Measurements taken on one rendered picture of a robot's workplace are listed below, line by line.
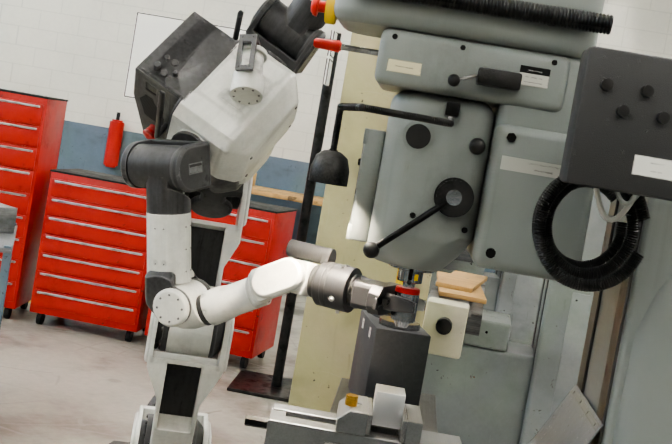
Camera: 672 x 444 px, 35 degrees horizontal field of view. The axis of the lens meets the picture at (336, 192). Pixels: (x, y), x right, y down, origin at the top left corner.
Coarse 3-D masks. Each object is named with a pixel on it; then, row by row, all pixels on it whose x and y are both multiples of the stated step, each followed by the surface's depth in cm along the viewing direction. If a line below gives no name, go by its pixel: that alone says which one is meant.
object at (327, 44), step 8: (320, 40) 208; (328, 40) 208; (336, 40) 208; (320, 48) 209; (328, 48) 208; (336, 48) 208; (344, 48) 208; (352, 48) 208; (360, 48) 208; (368, 48) 208
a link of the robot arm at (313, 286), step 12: (288, 252) 210; (300, 252) 208; (312, 252) 207; (324, 252) 206; (312, 264) 206; (324, 264) 205; (312, 276) 205; (324, 276) 203; (300, 288) 205; (312, 288) 203
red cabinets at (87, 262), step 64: (0, 128) 674; (0, 192) 675; (64, 192) 676; (128, 192) 671; (0, 256) 679; (64, 256) 677; (128, 256) 672; (256, 256) 653; (128, 320) 674; (256, 320) 654
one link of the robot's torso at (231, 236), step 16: (240, 208) 254; (192, 224) 253; (208, 224) 252; (224, 224) 252; (240, 224) 253; (192, 240) 255; (208, 240) 256; (224, 240) 252; (192, 256) 256; (208, 256) 256; (224, 256) 252; (208, 272) 257; (160, 336) 253; (176, 336) 251; (192, 336) 251; (208, 336) 252; (176, 352) 255; (192, 352) 254; (208, 352) 254
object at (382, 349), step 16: (368, 320) 233; (384, 320) 227; (368, 336) 229; (384, 336) 223; (400, 336) 224; (416, 336) 224; (368, 352) 227; (384, 352) 223; (400, 352) 224; (416, 352) 224; (352, 368) 243; (368, 368) 224; (384, 368) 224; (400, 368) 224; (416, 368) 224; (352, 384) 240; (368, 384) 223; (384, 384) 224; (400, 384) 224; (416, 384) 225; (416, 400) 225
